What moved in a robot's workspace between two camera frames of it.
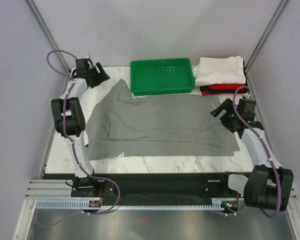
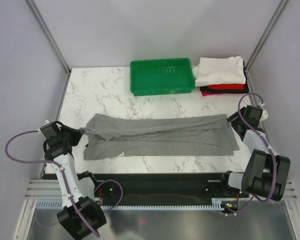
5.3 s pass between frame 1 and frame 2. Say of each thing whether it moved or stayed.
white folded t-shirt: stayed
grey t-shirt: moved
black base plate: stayed
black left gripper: moved
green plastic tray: stayed
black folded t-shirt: stayed
